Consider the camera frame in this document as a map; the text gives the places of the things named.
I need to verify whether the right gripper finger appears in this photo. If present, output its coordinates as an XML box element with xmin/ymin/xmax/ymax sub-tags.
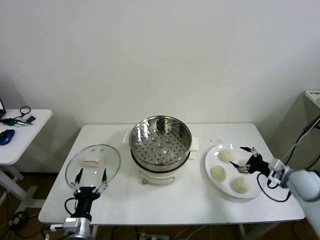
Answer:
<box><xmin>239</xmin><ymin>146</ymin><xmax>260</xmax><ymax>158</ymax></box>
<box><xmin>229</xmin><ymin>161</ymin><xmax>251</xmax><ymax>174</ymax></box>

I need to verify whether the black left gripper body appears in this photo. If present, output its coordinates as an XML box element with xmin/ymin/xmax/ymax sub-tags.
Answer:
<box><xmin>73</xmin><ymin>186</ymin><xmax>100</xmax><ymax>218</ymax></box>

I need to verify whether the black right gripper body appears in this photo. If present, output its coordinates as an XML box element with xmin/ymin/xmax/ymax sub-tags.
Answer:
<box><xmin>247</xmin><ymin>155</ymin><xmax>271</xmax><ymax>174</ymax></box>

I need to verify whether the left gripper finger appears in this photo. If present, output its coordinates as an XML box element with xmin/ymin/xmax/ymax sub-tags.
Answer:
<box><xmin>94</xmin><ymin>167</ymin><xmax>109</xmax><ymax>195</ymax></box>
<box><xmin>70</xmin><ymin>167</ymin><xmax>84</xmax><ymax>195</ymax></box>

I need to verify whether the round glass pot lid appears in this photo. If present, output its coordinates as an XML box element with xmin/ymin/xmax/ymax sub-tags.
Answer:
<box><xmin>65</xmin><ymin>144</ymin><xmax>122</xmax><ymax>192</ymax></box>

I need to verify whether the perforated stainless steel steamer basket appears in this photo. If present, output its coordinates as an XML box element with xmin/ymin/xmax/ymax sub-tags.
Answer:
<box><xmin>129</xmin><ymin>115</ymin><xmax>193</xmax><ymax>171</ymax></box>

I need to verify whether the large white round plate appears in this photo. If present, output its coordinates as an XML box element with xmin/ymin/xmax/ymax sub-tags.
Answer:
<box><xmin>204</xmin><ymin>143</ymin><xmax>267</xmax><ymax>199</ymax></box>

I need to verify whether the white electric cooking pot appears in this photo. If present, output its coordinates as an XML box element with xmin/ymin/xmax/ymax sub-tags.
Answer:
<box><xmin>122</xmin><ymin>131</ymin><xmax>200</xmax><ymax>186</ymax></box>

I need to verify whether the small white side table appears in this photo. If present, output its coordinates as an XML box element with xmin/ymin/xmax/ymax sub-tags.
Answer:
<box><xmin>0</xmin><ymin>108</ymin><xmax>53</xmax><ymax>211</ymax></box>

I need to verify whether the white floor plug bundle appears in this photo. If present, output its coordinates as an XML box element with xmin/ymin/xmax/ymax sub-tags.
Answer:
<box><xmin>8</xmin><ymin>211</ymin><xmax>29</xmax><ymax>231</ymax></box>

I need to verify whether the grey power strip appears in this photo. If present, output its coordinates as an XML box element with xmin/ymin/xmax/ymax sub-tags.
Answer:
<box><xmin>139</xmin><ymin>232</ymin><xmax>170</xmax><ymax>240</ymax></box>

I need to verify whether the white cabinet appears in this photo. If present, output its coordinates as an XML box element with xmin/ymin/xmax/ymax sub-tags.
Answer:
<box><xmin>293</xmin><ymin>89</ymin><xmax>320</xmax><ymax>171</ymax></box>

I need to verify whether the blue computer mouse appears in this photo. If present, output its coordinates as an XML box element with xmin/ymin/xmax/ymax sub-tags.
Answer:
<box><xmin>0</xmin><ymin>129</ymin><xmax>15</xmax><ymax>146</ymax></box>

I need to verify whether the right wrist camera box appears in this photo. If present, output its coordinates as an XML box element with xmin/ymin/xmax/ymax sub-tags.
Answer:
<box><xmin>268</xmin><ymin>159</ymin><xmax>286</xmax><ymax>187</ymax></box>

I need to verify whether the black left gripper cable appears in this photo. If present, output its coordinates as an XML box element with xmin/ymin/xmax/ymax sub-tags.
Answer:
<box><xmin>64</xmin><ymin>197</ymin><xmax>79</xmax><ymax>219</ymax></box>

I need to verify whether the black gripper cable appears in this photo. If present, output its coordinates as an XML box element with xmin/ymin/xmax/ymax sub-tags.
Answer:
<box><xmin>64</xmin><ymin>197</ymin><xmax>79</xmax><ymax>219</ymax></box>
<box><xmin>257</xmin><ymin>172</ymin><xmax>291</xmax><ymax>202</ymax></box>

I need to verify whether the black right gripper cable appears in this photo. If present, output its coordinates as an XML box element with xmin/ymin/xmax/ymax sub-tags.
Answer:
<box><xmin>257</xmin><ymin>172</ymin><xmax>291</xmax><ymax>202</ymax></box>

